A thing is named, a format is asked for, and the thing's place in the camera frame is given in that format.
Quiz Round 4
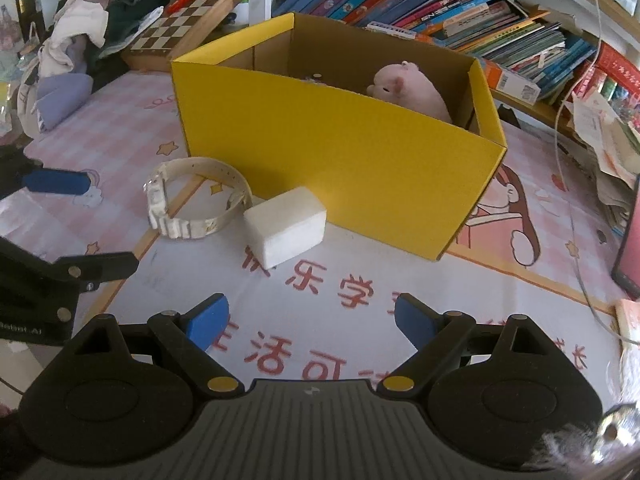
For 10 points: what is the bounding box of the purple pillow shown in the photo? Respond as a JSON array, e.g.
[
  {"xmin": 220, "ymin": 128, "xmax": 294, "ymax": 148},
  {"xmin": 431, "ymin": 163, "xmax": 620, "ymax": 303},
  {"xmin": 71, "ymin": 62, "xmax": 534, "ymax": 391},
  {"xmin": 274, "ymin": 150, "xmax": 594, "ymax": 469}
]
[{"xmin": 36, "ymin": 72, "xmax": 94, "ymax": 133}]

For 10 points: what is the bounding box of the pink printed play mat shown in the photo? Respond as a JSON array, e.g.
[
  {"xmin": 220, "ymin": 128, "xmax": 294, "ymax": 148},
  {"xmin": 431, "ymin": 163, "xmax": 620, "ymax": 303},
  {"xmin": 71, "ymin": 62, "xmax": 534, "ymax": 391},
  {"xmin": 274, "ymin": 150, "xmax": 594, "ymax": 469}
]
[{"xmin": 0, "ymin": 67, "xmax": 640, "ymax": 411}]

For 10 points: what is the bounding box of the stack of papers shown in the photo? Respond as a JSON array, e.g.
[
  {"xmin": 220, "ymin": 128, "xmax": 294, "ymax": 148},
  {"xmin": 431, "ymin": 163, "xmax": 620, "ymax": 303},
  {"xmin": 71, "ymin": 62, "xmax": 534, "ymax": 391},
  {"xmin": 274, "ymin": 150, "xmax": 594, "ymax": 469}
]
[{"xmin": 572, "ymin": 94, "xmax": 640, "ymax": 228}]

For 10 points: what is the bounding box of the row of red books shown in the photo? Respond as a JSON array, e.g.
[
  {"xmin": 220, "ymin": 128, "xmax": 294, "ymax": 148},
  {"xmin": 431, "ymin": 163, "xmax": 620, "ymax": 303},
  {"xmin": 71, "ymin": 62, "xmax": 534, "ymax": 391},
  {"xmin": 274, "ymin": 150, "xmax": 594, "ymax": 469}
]
[{"xmin": 575, "ymin": 42, "xmax": 640, "ymax": 128}]

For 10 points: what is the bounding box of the white foam block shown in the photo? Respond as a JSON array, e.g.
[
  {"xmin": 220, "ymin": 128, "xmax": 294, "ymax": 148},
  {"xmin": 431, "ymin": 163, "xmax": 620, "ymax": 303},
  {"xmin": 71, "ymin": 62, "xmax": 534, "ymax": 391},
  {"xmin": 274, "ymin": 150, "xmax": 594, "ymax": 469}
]
[{"xmin": 243, "ymin": 186, "xmax": 327, "ymax": 269}]

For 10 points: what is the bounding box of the white cable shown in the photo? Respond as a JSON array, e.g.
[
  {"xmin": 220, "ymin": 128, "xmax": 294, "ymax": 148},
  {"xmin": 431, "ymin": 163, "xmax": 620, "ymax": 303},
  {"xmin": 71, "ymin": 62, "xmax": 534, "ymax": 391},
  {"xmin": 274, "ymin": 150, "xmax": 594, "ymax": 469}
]
[{"xmin": 554, "ymin": 0, "xmax": 640, "ymax": 347}]

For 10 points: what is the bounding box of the white wristwatch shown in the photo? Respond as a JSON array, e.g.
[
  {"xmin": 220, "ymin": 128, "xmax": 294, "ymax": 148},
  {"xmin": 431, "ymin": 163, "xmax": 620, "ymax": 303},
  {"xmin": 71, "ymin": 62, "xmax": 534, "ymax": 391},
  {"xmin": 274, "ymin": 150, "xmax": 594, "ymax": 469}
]
[{"xmin": 144, "ymin": 157, "xmax": 254, "ymax": 240}]

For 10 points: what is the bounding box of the yellow cardboard box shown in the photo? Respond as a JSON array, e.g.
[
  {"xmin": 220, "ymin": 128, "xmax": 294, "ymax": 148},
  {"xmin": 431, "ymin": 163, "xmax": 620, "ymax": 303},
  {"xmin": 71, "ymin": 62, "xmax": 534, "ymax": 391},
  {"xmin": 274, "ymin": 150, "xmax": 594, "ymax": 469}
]
[{"xmin": 171, "ymin": 12, "xmax": 508, "ymax": 262}]

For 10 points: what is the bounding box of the orange white carton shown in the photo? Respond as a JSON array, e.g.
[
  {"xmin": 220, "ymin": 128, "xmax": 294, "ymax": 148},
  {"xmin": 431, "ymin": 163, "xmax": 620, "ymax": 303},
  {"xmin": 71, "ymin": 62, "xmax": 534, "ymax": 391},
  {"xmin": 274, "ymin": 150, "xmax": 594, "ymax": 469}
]
[{"xmin": 481, "ymin": 57, "xmax": 543, "ymax": 106}]

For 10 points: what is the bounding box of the grey fluffy thing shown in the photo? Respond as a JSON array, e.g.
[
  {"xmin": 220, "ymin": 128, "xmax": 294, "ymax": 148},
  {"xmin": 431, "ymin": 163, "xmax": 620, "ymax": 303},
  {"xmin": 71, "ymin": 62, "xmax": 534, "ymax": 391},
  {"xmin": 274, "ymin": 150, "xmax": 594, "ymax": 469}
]
[{"xmin": 537, "ymin": 402, "xmax": 640, "ymax": 478}]

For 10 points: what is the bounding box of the wooden chessboard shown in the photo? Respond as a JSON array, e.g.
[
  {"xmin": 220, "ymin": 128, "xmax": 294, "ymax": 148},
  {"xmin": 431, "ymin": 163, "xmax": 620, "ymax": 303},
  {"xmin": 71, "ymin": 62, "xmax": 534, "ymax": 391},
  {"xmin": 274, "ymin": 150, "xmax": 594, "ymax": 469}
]
[{"xmin": 121, "ymin": 0, "xmax": 249, "ymax": 72}]

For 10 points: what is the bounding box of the pink plush toy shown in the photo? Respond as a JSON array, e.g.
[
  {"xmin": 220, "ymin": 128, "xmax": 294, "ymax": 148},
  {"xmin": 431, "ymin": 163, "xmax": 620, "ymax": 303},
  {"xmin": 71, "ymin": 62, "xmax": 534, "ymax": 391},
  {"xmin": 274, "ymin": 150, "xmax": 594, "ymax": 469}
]
[{"xmin": 366, "ymin": 61, "xmax": 453, "ymax": 124}]

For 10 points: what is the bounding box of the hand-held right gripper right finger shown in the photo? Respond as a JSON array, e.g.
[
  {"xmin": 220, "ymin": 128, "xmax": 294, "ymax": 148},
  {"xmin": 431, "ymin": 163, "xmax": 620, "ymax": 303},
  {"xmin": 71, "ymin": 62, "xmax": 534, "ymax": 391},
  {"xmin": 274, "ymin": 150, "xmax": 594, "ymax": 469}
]
[{"xmin": 377, "ymin": 294, "xmax": 551, "ymax": 397}]

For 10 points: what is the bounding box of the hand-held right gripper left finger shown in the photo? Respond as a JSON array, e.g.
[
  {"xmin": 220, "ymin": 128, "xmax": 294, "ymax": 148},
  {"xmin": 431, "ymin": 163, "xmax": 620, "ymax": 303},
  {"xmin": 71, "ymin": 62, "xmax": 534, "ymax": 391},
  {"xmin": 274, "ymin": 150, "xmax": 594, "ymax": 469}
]
[{"xmin": 75, "ymin": 294, "xmax": 246, "ymax": 397}]

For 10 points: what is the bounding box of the pile of clothes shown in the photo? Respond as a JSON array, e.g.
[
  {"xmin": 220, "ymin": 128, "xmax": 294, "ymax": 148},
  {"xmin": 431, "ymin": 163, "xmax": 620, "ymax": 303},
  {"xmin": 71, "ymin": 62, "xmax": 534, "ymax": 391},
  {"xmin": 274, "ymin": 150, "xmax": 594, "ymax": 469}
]
[{"xmin": 37, "ymin": 0, "xmax": 171, "ymax": 92}]

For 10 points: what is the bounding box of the wooden bookshelf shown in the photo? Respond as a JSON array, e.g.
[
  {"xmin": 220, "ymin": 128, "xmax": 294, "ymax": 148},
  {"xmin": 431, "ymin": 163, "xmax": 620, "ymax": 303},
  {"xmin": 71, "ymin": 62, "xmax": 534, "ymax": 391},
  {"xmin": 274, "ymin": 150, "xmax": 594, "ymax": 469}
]
[{"xmin": 490, "ymin": 0, "xmax": 640, "ymax": 142}]

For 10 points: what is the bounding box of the pile of colourful books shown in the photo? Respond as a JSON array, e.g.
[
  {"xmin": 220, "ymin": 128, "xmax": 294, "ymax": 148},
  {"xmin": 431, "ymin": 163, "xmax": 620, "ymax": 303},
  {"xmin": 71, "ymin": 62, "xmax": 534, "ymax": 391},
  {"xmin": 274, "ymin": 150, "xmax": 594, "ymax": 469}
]
[{"xmin": 272, "ymin": 0, "xmax": 598, "ymax": 106}]

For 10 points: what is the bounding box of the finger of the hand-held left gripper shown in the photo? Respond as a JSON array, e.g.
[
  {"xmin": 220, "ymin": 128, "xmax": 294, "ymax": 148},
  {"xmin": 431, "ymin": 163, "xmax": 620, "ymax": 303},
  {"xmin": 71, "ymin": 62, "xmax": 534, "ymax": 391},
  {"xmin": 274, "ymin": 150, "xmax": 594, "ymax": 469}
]
[
  {"xmin": 0, "ymin": 146, "xmax": 90, "ymax": 201},
  {"xmin": 52, "ymin": 252, "xmax": 140, "ymax": 292}
]

